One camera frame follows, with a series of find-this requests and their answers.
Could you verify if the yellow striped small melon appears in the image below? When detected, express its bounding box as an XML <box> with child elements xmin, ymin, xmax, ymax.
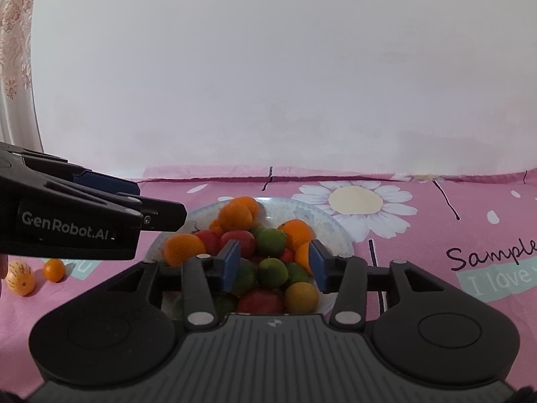
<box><xmin>5</xmin><ymin>260</ymin><xmax>36</xmax><ymax>297</ymax></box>

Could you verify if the large red tomato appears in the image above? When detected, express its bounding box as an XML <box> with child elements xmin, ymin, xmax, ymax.
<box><xmin>237</xmin><ymin>289</ymin><xmax>285</xmax><ymax>315</ymax></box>

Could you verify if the orange green mottled citrus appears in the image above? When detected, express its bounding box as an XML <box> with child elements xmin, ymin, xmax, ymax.
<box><xmin>163</xmin><ymin>234</ymin><xmax>206</xmax><ymax>267</ymax></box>

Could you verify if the pink floral tablecloth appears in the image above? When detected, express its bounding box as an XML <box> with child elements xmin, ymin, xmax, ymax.
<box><xmin>1</xmin><ymin>167</ymin><xmax>536</xmax><ymax>402</ymax></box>

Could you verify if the beige patterned curtain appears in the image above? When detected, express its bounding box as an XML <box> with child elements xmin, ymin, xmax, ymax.
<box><xmin>0</xmin><ymin>0</ymin><xmax>43</xmax><ymax>152</ymax></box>

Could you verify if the blue white ceramic plate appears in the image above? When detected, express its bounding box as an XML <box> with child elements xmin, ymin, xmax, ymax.
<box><xmin>144</xmin><ymin>195</ymin><xmax>356</xmax><ymax>319</ymax></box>

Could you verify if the green yellow lime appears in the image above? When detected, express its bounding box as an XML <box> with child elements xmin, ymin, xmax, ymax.
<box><xmin>257</xmin><ymin>258</ymin><xmax>289</xmax><ymax>288</ymax></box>

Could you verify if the green lime right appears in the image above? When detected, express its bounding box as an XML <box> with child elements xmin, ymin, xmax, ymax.
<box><xmin>257</xmin><ymin>228</ymin><xmax>287</xmax><ymax>256</ymax></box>

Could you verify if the tall red tomato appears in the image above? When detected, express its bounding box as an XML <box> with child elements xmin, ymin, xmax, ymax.
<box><xmin>220</xmin><ymin>230</ymin><xmax>257</xmax><ymax>258</ymax></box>

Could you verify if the orange kumquat far left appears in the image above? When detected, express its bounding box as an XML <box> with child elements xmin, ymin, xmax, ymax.
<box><xmin>43</xmin><ymin>258</ymin><xmax>66</xmax><ymax>283</ymax></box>

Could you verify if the small orange kumquat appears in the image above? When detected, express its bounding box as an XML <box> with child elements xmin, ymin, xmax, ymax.
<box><xmin>218</xmin><ymin>202</ymin><xmax>254</xmax><ymax>231</ymax></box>

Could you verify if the person left hand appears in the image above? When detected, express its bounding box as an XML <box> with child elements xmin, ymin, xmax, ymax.
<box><xmin>0</xmin><ymin>255</ymin><xmax>8</xmax><ymax>293</ymax></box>

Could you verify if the brown yellow longan fruit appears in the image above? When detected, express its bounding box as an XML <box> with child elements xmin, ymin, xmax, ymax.
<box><xmin>285</xmin><ymin>282</ymin><xmax>319</xmax><ymax>314</ymax></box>

